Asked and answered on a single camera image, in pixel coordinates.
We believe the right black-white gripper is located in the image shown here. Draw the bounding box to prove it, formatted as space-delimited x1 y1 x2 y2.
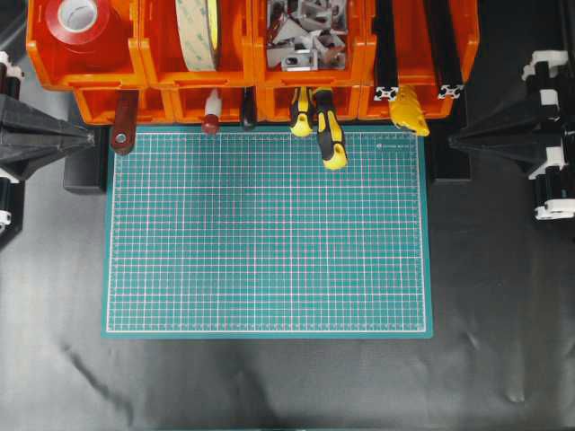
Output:
449 118 564 176

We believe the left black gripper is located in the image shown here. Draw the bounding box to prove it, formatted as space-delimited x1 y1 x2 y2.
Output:
1 94 95 181

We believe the yellow utility cutter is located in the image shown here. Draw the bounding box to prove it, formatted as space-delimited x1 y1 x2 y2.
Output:
389 85 429 136

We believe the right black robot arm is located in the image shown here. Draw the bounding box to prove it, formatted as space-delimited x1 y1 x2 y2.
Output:
449 50 574 221

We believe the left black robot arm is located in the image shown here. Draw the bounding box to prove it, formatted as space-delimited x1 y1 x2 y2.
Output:
1 51 96 247

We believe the orange container rack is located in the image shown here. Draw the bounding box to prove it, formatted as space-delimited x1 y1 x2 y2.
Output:
26 1 480 125

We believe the right black aluminium extrusion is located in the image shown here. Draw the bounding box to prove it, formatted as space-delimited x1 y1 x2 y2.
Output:
423 0 464 100

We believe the black aluminium extrusion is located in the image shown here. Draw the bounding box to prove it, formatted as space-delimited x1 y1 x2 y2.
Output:
372 0 399 101
423 0 464 100

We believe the red tape roll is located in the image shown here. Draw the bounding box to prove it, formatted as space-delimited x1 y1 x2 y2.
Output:
40 0 111 46

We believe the left black aluminium extrusion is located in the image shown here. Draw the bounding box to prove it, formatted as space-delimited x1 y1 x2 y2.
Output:
372 0 399 101

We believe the white and red marker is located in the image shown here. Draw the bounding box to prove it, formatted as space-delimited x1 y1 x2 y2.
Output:
201 89 223 135

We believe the long yellow-black screwdriver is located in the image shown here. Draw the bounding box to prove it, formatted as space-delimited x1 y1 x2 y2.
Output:
313 87 348 171

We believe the beige double-sided tape roll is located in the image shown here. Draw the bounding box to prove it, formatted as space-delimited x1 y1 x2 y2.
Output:
175 0 220 72

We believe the short yellow-black screwdriver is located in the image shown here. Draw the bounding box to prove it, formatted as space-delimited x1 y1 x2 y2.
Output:
289 86 314 137

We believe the black pen tool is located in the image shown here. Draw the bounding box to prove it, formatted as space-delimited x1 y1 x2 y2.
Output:
240 86 257 131

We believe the green cutting mat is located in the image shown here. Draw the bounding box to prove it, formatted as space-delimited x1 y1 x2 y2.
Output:
102 126 434 339

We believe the pile of aluminium corner brackets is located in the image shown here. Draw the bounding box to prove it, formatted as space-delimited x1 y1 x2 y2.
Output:
265 1 348 72

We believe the brown-handled tool with hole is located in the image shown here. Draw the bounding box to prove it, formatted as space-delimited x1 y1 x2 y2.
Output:
111 90 139 155

